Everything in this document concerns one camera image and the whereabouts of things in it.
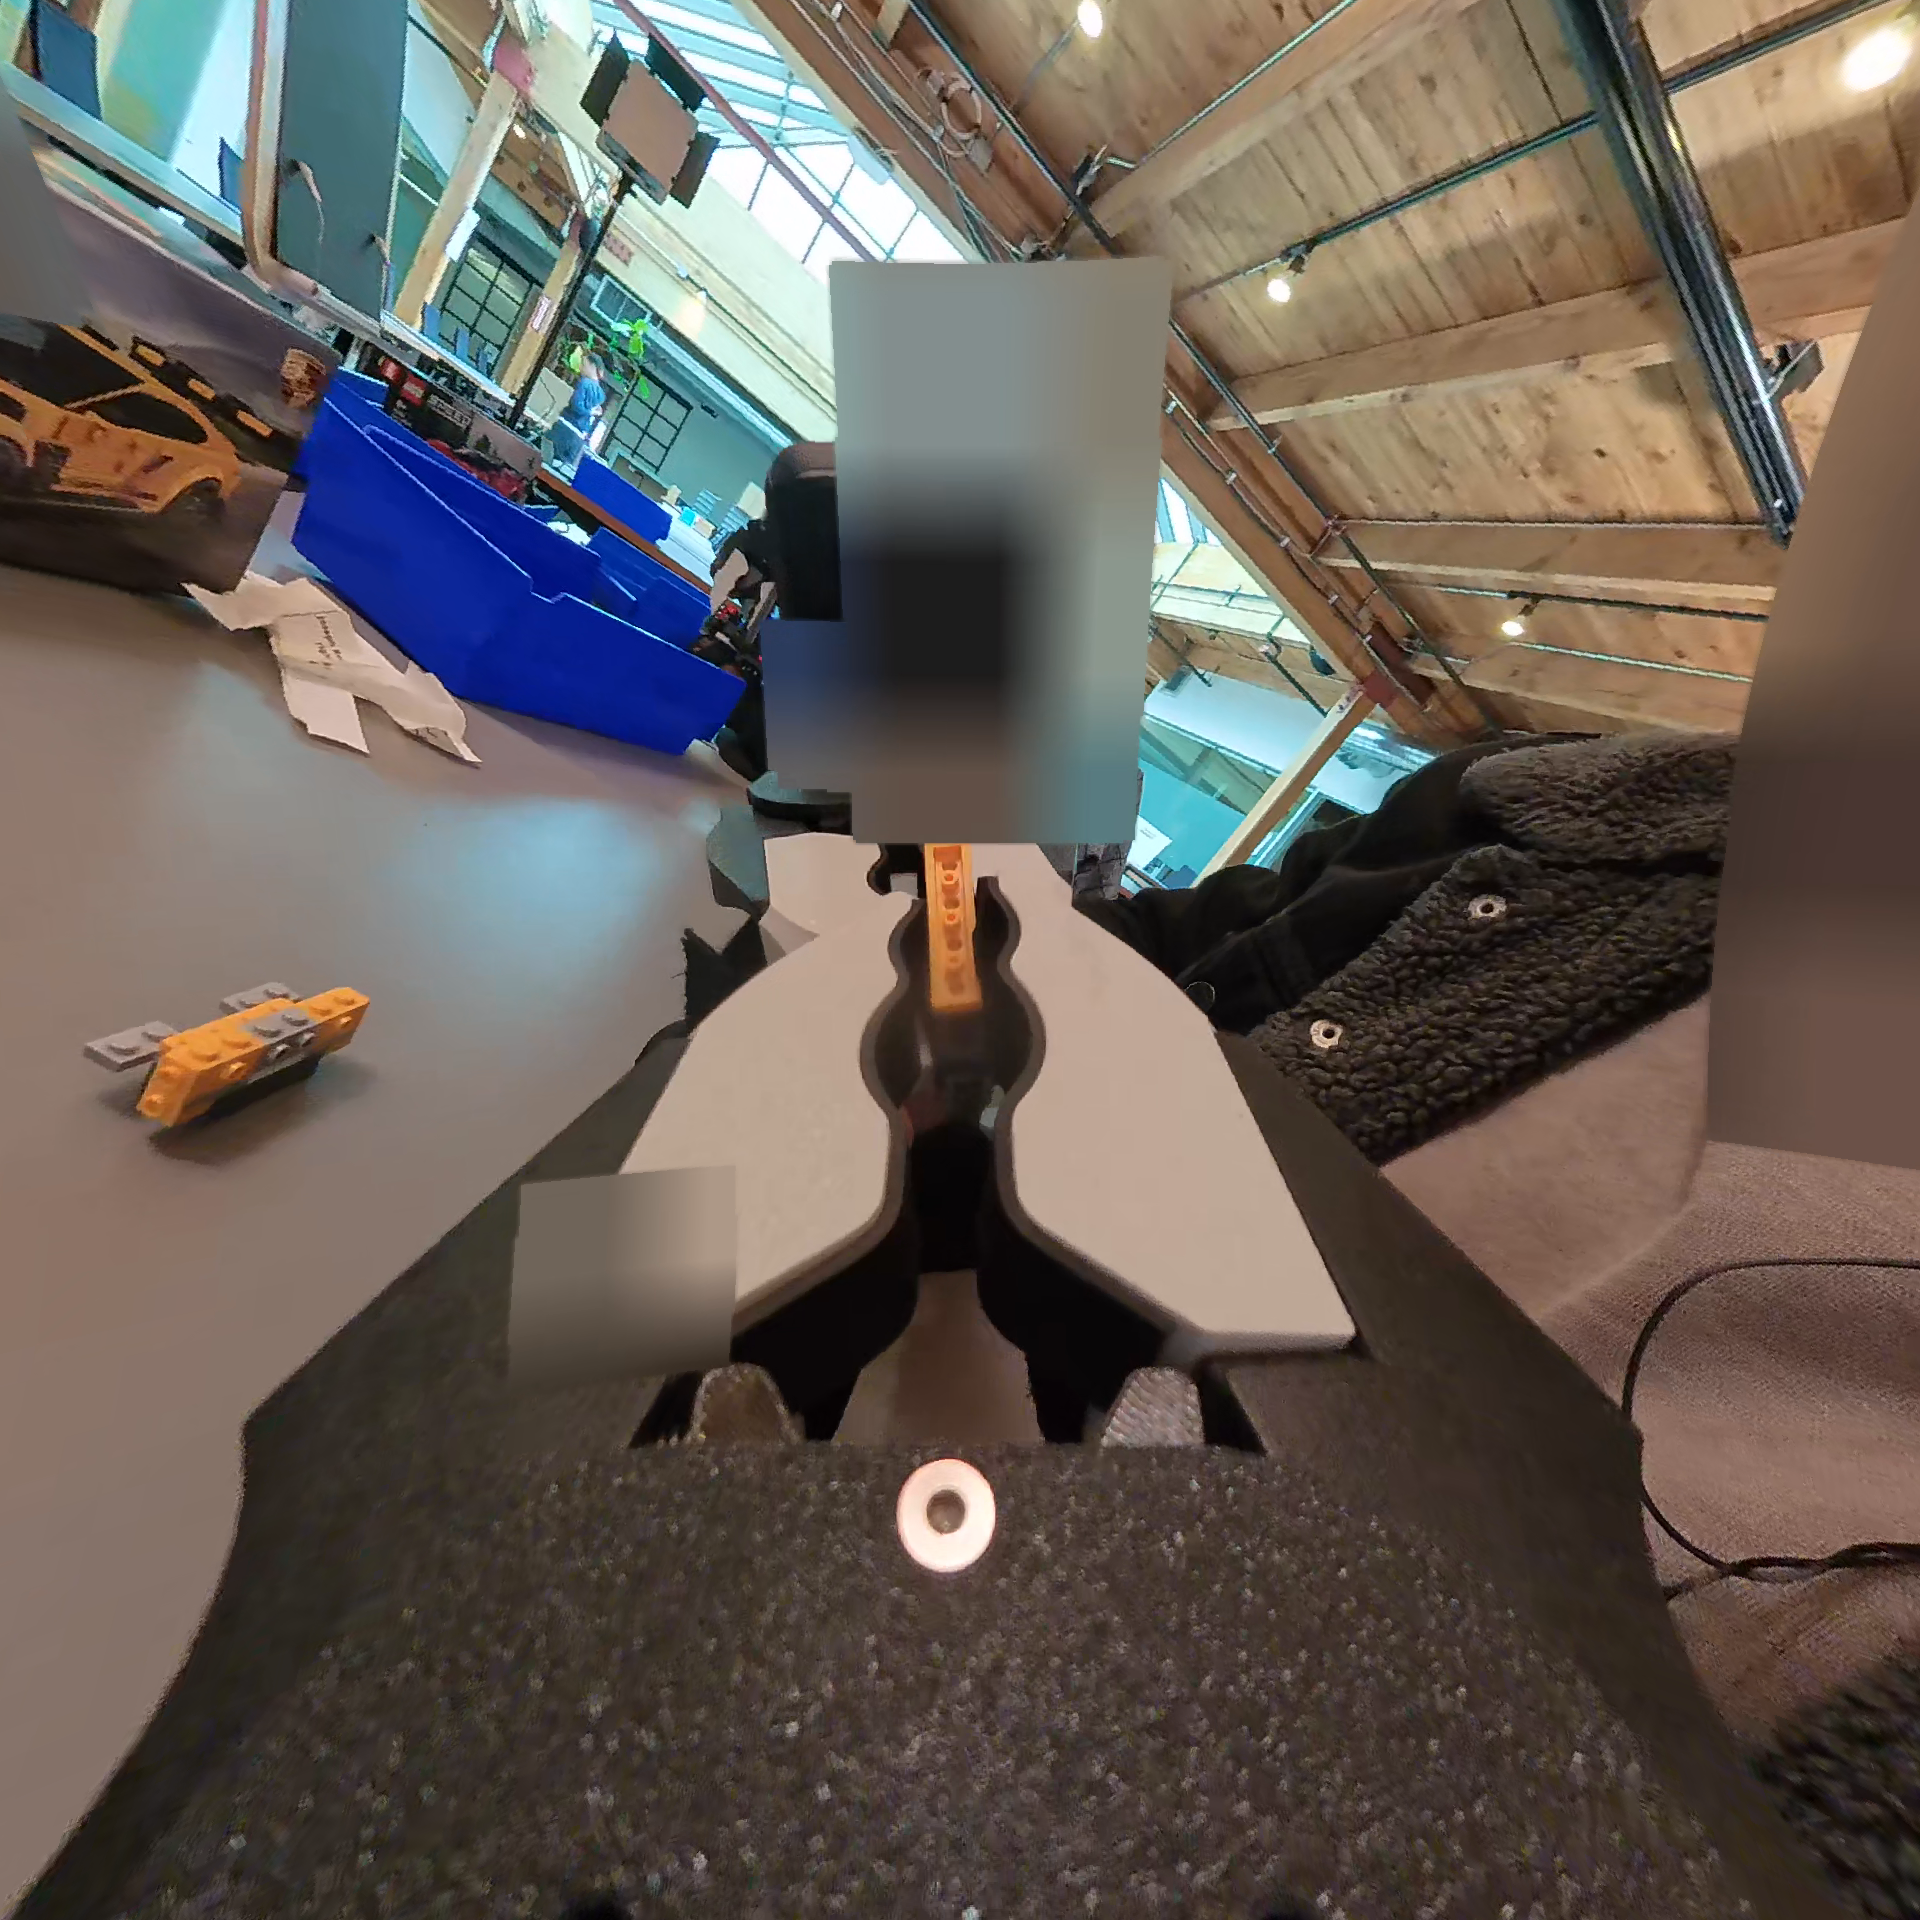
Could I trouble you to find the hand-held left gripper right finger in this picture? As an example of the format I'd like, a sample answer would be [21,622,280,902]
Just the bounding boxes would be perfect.
[978,881,1361,1440]

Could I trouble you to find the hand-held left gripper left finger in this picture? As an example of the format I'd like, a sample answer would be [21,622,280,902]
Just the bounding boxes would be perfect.
[622,896,921,1440]

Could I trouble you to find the narrow orange toy plate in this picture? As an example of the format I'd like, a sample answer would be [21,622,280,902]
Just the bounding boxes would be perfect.
[923,842,986,1010]

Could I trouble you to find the orange grey brick assembly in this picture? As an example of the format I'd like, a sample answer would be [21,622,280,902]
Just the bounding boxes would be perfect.
[84,982,376,1126]

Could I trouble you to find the black red equipment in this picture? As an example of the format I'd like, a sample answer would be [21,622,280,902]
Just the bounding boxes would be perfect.
[693,516,774,669]

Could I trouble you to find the blue plastic bin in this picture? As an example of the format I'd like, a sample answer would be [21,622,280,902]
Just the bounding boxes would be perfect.
[292,368,748,751]
[574,450,713,600]

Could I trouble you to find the studio light panel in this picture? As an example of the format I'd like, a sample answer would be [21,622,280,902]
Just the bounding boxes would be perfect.
[582,32,723,207]

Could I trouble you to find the crumpled white paper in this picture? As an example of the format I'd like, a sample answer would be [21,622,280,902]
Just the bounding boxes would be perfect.
[187,568,483,767]

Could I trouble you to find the black standing board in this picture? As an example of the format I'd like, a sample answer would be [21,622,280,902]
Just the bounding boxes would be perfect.
[270,0,410,301]

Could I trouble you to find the black toy set box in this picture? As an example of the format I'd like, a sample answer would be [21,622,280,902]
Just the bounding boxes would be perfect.
[0,314,338,594]

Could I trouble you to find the black cord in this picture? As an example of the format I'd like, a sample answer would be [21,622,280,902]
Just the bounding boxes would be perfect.
[1620,1256,1920,1576]

